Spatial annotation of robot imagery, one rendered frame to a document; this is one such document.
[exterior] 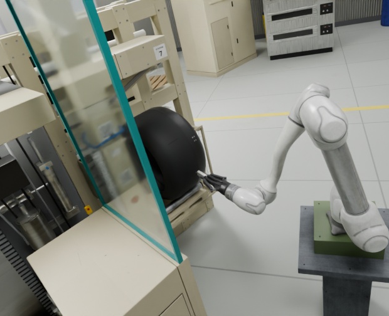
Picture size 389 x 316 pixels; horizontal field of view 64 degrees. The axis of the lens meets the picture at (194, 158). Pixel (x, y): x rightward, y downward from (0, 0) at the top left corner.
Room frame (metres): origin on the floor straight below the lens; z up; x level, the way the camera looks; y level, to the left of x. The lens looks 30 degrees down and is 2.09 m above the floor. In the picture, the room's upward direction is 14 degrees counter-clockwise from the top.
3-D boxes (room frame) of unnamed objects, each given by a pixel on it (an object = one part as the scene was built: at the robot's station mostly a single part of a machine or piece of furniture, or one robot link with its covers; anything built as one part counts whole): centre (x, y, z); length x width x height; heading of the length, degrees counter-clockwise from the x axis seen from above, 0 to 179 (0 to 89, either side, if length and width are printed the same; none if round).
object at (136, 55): (2.00, 0.30, 1.71); 0.61 x 0.25 x 0.15; 126
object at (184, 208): (1.57, 0.15, 0.84); 0.36 x 0.09 x 0.06; 126
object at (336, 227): (1.21, -0.72, 0.78); 0.22 x 0.18 x 0.06; 163
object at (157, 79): (7.10, 0.57, 0.06); 1.22 x 0.84 x 0.11; 155
